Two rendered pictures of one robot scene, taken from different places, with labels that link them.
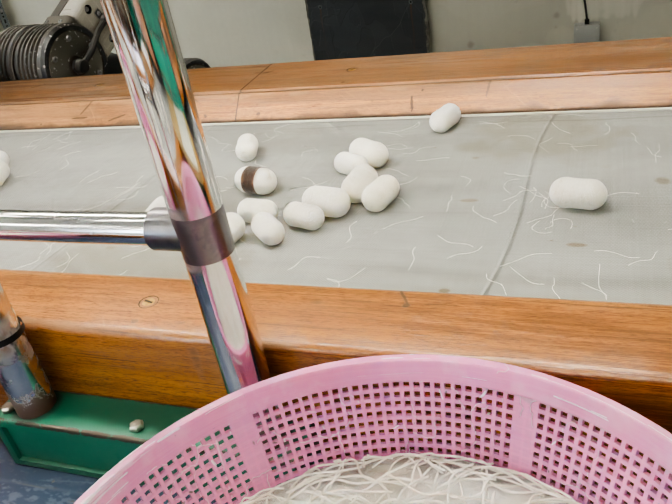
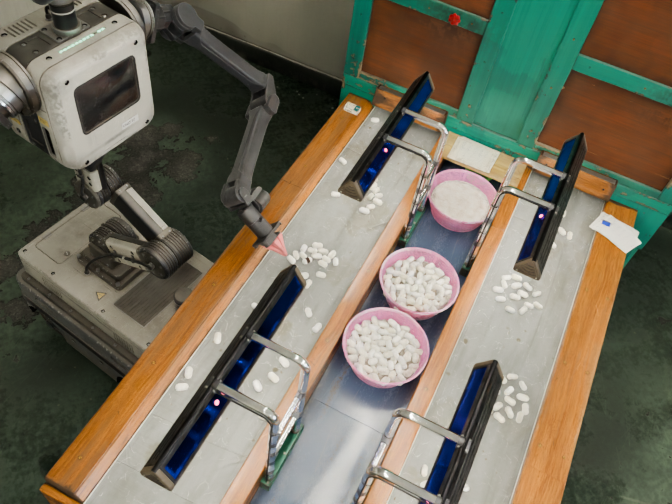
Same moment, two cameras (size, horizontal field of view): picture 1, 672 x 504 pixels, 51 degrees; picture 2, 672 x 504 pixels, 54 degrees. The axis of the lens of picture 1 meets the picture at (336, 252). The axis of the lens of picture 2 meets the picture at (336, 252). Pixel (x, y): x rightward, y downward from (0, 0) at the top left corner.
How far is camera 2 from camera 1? 2.38 m
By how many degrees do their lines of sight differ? 70
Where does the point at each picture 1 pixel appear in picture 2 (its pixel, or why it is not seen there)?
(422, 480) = (437, 193)
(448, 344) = not seen: hidden behind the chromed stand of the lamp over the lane
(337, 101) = (319, 174)
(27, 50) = (181, 248)
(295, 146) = (334, 187)
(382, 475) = (436, 195)
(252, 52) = not seen: outside the picture
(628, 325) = not seen: hidden behind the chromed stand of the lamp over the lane
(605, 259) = (403, 162)
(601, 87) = (346, 136)
